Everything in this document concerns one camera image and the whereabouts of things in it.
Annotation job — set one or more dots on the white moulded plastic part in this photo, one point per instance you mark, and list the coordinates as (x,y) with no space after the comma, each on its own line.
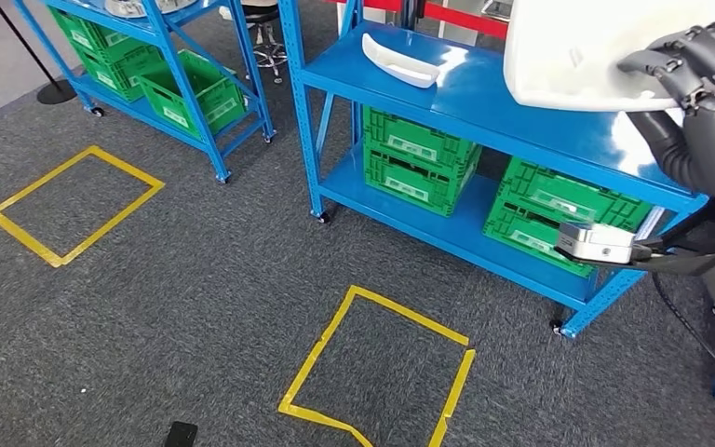
(555,55)
(394,62)

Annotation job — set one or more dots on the silver metal part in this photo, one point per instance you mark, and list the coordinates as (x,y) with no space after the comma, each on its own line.
(126,7)

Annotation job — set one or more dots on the red barrier belt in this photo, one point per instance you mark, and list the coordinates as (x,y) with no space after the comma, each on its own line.
(468,20)

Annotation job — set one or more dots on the black swivel stool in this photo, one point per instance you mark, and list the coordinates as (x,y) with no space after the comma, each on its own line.
(265,15)

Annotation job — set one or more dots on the black robot foot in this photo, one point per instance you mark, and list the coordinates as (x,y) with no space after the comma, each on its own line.
(180,435)

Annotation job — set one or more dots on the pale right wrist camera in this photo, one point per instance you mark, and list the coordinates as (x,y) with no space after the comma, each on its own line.
(592,243)

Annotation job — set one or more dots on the black post with round base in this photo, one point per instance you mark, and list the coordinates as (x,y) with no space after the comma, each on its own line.
(55,92)

